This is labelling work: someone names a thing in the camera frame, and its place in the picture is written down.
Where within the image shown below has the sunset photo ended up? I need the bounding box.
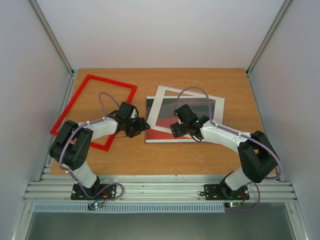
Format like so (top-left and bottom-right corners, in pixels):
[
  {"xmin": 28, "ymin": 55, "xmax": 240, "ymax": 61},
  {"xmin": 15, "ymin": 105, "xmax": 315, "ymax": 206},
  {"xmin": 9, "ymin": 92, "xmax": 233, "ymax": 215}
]
[{"xmin": 145, "ymin": 95, "xmax": 209, "ymax": 144}]

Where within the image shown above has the white mat board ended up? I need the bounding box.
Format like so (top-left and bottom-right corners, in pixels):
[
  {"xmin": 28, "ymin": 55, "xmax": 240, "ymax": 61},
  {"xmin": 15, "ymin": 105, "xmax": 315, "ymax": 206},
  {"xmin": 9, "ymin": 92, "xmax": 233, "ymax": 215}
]
[{"xmin": 147, "ymin": 85, "xmax": 225, "ymax": 134}]

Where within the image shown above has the clear handled screwdriver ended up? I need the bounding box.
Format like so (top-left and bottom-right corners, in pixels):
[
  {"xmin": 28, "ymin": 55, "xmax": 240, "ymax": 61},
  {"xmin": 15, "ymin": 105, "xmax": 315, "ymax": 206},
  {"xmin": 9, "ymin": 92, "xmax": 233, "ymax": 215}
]
[{"xmin": 228, "ymin": 117, "xmax": 233, "ymax": 128}]

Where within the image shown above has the red picture frame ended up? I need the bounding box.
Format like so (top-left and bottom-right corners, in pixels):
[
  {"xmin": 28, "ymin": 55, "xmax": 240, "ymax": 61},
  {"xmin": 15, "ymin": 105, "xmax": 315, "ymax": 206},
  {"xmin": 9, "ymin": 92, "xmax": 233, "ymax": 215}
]
[{"xmin": 50, "ymin": 74, "xmax": 138, "ymax": 136}]

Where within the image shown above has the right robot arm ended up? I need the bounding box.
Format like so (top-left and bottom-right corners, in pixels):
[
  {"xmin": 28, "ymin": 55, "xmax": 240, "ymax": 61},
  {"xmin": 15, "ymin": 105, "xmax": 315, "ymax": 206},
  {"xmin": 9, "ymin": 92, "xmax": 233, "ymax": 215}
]
[{"xmin": 170, "ymin": 104, "xmax": 280, "ymax": 200}]

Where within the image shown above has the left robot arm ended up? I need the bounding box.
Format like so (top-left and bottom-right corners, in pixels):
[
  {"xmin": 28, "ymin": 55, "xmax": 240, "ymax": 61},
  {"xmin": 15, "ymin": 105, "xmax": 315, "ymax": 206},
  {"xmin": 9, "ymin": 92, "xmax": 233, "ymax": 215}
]
[{"xmin": 49, "ymin": 102, "xmax": 150, "ymax": 200}]

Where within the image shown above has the left controller board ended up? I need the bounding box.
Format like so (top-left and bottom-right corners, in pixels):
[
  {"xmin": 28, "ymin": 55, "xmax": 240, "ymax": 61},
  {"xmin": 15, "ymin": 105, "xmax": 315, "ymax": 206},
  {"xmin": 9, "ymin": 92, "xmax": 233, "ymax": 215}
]
[{"xmin": 87, "ymin": 202, "xmax": 104, "ymax": 211}]

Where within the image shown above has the controller board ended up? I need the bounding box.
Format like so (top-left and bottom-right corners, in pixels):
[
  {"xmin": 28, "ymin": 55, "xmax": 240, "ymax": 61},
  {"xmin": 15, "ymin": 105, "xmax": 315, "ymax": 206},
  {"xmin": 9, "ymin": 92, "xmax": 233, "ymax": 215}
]
[
  {"xmin": 224, "ymin": 201, "xmax": 244, "ymax": 209},
  {"xmin": 87, "ymin": 202, "xmax": 104, "ymax": 211}
]

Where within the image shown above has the right controller board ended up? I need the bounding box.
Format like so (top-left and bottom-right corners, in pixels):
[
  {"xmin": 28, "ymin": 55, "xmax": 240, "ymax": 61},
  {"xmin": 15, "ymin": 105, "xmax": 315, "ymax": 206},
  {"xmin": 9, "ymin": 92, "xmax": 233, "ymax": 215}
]
[{"xmin": 224, "ymin": 201, "xmax": 244, "ymax": 209}]

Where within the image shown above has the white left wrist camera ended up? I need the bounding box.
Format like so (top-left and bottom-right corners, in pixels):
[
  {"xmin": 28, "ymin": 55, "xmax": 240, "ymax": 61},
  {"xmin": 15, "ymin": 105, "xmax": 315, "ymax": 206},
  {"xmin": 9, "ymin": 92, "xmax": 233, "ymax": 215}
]
[{"xmin": 130, "ymin": 108, "xmax": 139, "ymax": 119}]

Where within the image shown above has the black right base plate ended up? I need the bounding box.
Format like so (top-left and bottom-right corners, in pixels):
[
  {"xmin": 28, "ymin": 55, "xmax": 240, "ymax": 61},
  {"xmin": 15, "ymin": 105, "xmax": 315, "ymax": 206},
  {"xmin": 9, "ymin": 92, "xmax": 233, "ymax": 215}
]
[{"xmin": 199, "ymin": 184, "xmax": 250, "ymax": 201}]

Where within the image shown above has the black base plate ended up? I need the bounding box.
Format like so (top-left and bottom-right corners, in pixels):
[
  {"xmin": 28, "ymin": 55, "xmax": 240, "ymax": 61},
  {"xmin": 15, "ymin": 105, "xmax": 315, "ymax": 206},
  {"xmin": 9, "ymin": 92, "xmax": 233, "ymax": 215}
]
[
  {"xmin": 70, "ymin": 184, "xmax": 117, "ymax": 201},
  {"xmin": 199, "ymin": 184, "xmax": 250, "ymax": 201}
]

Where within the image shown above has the left aluminium corner post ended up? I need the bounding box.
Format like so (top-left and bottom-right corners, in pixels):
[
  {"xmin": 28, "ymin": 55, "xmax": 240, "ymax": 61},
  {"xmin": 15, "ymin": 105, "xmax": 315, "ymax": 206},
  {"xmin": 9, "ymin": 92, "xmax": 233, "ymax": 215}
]
[{"xmin": 28, "ymin": 0, "xmax": 75, "ymax": 77}]

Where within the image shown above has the aluminium corner post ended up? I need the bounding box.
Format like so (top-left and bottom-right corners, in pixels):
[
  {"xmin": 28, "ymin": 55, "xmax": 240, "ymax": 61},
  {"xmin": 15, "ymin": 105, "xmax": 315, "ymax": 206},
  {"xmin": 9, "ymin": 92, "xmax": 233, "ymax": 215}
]
[
  {"xmin": 246, "ymin": 0, "xmax": 294, "ymax": 78},
  {"xmin": 28, "ymin": 0, "xmax": 75, "ymax": 77}
]

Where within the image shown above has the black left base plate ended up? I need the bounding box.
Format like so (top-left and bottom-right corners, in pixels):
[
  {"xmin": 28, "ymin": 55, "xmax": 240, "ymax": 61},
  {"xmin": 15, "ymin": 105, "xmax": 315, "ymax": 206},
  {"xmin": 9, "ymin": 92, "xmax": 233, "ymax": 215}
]
[{"xmin": 70, "ymin": 184, "xmax": 117, "ymax": 201}]

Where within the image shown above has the aluminium front rail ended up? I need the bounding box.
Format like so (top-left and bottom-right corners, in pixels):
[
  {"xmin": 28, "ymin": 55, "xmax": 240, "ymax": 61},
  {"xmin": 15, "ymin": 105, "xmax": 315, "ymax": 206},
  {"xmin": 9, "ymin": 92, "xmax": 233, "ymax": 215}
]
[{"xmin": 23, "ymin": 174, "xmax": 297, "ymax": 203}]

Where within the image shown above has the slotted grey cable duct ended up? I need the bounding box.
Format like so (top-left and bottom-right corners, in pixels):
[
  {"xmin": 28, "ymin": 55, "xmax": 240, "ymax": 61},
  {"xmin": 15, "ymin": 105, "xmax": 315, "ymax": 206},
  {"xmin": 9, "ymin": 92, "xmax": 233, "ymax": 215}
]
[{"xmin": 33, "ymin": 202, "xmax": 225, "ymax": 214}]

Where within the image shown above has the right aluminium corner post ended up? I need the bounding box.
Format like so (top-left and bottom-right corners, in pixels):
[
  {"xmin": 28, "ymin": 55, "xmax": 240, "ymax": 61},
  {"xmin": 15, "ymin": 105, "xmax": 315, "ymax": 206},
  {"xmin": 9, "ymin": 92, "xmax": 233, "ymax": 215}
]
[{"xmin": 246, "ymin": 0, "xmax": 294, "ymax": 78}]

